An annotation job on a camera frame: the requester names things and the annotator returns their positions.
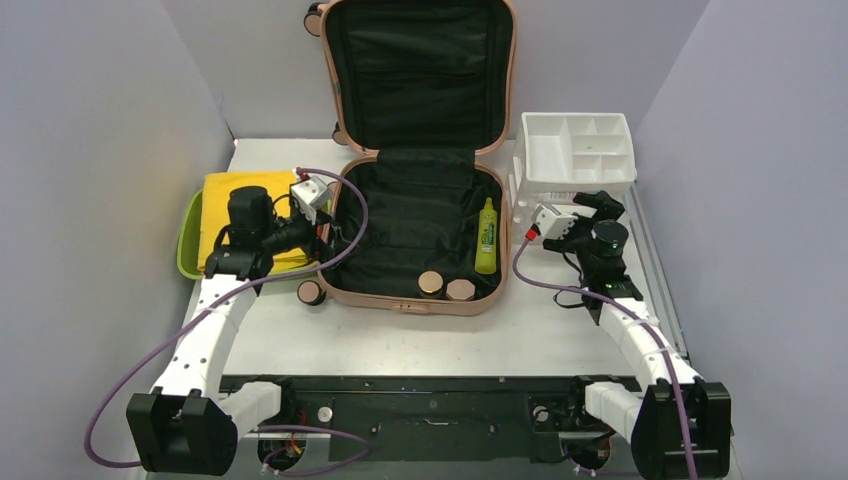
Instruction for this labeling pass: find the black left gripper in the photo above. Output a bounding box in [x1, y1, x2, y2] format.
[260, 204, 357, 268]

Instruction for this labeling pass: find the white plastic drawer organizer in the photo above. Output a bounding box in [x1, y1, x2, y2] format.
[508, 112, 637, 232]

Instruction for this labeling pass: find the yellow box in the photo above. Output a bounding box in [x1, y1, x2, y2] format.
[197, 171, 317, 280]

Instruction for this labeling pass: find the small green bottle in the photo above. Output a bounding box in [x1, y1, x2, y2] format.
[474, 197, 498, 275]

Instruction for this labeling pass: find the green plastic tray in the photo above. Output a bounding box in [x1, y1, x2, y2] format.
[175, 185, 333, 282]

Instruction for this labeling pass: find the octagonal pink jar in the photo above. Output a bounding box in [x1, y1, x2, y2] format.
[445, 279, 476, 301]

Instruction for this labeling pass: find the pink hard-shell suitcase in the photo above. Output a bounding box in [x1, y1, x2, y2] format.
[318, 1, 517, 316]

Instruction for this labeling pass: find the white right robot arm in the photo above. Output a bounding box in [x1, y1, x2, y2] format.
[532, 191, 732, 479]

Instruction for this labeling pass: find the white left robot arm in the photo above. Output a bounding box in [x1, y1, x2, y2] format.
[126, 179, 332, 476]

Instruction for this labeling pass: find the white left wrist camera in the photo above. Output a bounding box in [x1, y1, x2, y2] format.
[289, 177, 332, 225]

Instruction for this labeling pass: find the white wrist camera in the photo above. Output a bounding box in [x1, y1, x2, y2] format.
[289, 177, 332, 225]
[525, 203, 577, 241]

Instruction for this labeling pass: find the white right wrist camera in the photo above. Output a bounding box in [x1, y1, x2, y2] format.
[525, 203, 577, 241]

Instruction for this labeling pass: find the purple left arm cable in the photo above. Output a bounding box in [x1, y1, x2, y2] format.
[83, 167, 372, 478]

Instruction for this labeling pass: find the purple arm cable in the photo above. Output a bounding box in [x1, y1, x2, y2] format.
[511, 235, 700, 480]
[83, 167, 372, 478]

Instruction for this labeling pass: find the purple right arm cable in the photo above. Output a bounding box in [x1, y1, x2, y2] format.
[511, 235, 700, 480]

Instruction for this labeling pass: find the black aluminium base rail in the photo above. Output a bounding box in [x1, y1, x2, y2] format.
[137, 374, 733, 480]

